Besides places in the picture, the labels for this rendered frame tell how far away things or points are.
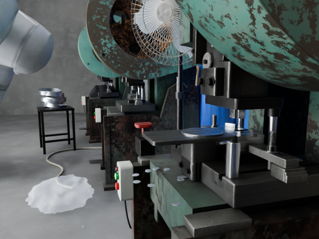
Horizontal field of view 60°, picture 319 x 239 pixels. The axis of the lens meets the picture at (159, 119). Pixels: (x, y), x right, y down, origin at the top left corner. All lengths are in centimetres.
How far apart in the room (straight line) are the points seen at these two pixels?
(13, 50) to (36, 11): 698
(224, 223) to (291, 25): 42
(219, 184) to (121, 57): 153
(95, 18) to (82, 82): 531
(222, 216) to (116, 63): 161
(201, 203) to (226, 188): 7
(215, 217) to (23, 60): 51
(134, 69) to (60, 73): 534
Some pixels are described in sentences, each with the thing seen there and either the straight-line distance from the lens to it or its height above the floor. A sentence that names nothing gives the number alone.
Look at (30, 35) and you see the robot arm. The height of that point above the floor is 102.
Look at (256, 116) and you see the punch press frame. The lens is 112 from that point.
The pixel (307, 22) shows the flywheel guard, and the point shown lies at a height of 102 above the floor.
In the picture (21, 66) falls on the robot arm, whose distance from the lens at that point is 58.
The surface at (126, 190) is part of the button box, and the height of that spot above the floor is 54.
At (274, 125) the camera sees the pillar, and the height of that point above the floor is 81.
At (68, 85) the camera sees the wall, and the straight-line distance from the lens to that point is 736.
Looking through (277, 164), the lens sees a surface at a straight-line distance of 75.
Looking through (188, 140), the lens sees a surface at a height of 78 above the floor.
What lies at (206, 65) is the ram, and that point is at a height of 98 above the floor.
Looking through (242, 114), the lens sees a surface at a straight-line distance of 88.
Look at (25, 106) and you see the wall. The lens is 749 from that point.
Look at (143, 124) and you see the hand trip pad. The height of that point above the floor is 76.
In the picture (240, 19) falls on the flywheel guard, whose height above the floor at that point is 103.
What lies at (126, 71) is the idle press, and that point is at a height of 98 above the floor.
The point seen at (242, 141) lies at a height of 77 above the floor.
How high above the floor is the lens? 95
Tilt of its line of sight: 9 degrees down
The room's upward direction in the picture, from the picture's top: straight up
